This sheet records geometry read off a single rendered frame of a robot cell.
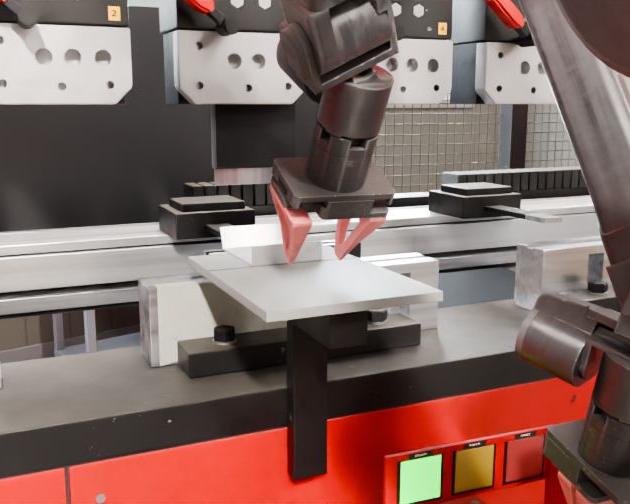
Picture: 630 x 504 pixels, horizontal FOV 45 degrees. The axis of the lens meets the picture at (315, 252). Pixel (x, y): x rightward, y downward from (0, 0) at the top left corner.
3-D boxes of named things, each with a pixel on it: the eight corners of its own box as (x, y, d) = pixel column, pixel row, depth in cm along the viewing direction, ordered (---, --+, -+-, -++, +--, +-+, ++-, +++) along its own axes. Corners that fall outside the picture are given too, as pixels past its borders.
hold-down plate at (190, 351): (189, 379, 84) (188, 353, 84) (177, 364, 89) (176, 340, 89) (421, 345, 96) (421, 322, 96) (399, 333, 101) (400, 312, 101)
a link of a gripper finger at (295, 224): (256, 240, 77) (272, 162, 71) (321, 236, 80) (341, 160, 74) (278, 284, 72) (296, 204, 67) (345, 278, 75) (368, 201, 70)
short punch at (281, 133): (217, 186, 90) (215, 104, 88) (212, 184, 91) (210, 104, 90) (295, 182, 94) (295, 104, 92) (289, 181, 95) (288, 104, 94)
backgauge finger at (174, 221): (205, 259, 95) (204, 220, 94) (158, 228, 118) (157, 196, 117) (294, 252, 99) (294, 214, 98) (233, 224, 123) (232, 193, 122)
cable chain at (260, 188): (193, 209, 128) (192, 186, 127) (184, 205, 133) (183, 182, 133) (386, 198, 143) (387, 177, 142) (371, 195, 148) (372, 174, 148)
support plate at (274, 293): (266, 323, 66) (266, 311, 65) (187, 264, 89) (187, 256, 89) (443, 301, 73) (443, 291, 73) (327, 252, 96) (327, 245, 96)
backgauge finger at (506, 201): (521, 233, 114) (523, 200, 113) (427, 211, 137) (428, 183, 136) (583, 228, 119) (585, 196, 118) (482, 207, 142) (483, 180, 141)
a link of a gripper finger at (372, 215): (282, 239, 78) (299, 161, 73) (344, 234, 81) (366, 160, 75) (304, 282, 73) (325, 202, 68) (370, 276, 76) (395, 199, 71)
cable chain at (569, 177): (457, 194, 149) (458, 174, 148) (440, 191, 155) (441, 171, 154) (625, 185, 167) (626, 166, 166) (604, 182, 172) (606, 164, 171)
